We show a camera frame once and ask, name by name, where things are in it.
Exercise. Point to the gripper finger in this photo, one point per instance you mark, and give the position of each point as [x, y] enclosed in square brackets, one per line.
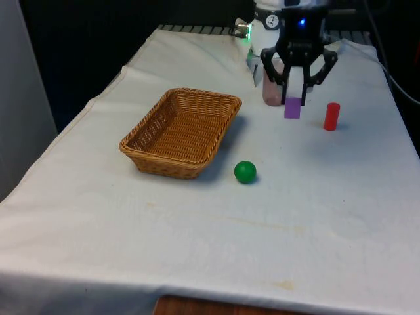
[328, 64]
[267, 65]

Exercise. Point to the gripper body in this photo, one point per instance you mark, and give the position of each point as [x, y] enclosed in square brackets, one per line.
[302, 29]

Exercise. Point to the purple triangular block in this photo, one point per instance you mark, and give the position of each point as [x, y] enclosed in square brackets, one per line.
[292, 108]

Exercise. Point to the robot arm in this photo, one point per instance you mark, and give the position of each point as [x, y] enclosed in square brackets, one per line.
[262, 37]

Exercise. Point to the red cylinder block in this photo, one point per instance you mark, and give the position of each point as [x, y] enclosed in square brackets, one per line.
[331, 116]

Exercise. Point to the wicker basket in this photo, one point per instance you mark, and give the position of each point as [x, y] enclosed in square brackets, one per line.
[183, 131]

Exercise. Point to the see-through pink cup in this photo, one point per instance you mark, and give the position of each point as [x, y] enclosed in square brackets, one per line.
[271, 95]

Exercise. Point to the green ball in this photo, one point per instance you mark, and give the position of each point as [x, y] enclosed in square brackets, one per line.
[245, 172]

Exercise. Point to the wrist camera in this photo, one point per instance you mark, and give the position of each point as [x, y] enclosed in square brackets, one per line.
[308, 3]

